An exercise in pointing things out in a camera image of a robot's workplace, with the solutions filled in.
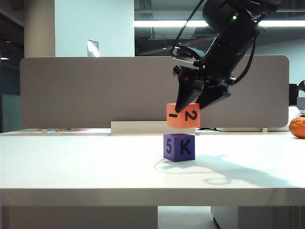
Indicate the grey desk divider panel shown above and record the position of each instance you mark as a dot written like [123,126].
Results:
[95,93]

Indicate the long ceiling light strip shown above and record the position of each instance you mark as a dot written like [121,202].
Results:
[166,23]

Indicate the orange block 2 W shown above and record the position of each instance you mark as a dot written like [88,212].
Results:
[188,118]

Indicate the black monitor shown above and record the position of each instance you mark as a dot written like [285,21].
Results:
[296,94]

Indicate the beige round column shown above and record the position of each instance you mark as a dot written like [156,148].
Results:
[39,28]

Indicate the purple block 5 K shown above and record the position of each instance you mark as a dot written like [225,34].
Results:
[178,148]

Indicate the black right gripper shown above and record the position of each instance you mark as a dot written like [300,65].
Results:
[207,76]

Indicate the framed poster on pillar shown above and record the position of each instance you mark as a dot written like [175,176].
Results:
[92,48]

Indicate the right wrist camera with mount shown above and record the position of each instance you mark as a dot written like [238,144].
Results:
[188,53]

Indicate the white divider mounting bracket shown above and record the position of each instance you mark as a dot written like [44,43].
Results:
[264,130]
[43,131]

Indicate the orange tangerine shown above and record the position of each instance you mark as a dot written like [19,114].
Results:
[297,128]

